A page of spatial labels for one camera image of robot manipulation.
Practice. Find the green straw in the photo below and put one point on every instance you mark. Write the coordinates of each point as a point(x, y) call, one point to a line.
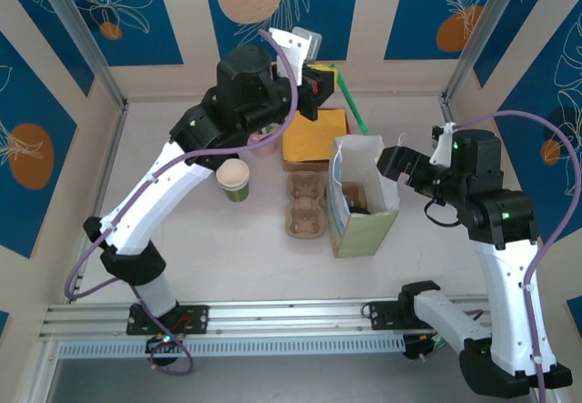
point(350, 100)

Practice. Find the black plastic cup lid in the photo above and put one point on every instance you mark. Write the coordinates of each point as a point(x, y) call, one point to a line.
point(359, 210)

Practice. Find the brown pulp cup carrier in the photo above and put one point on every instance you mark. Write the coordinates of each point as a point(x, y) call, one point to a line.
point(305, 205)

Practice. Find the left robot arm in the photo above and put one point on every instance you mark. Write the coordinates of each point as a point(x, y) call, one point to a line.
point(150, 203)

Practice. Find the red paper napkin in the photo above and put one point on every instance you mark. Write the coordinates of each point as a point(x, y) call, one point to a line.
point(348, 125)

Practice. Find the yellow paper napkin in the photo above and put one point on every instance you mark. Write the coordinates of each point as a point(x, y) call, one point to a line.
point(314, 141)

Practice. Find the pink straw holder cup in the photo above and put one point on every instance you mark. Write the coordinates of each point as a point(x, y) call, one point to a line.
point(266, 150)

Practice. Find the brown cardboard napkin box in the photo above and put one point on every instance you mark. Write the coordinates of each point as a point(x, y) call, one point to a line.
point(304, 166)

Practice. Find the green paper cup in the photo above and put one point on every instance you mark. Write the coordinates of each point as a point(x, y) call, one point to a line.
point(237, 196)
point(233, 173)

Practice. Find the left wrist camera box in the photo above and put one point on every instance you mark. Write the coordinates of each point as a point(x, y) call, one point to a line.
point(291, 48)

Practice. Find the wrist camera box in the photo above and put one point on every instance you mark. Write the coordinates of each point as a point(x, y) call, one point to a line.
point(443, 146)
point(291, 48)

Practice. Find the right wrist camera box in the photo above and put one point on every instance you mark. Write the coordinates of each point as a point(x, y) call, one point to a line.
point(443, 146)

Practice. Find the aluminium frame post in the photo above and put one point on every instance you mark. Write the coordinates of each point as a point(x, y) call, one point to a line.
point(488, 16)
point(76, 25)

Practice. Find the wide aluminium base rail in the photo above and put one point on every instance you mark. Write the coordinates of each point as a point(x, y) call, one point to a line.
point(291, 316)

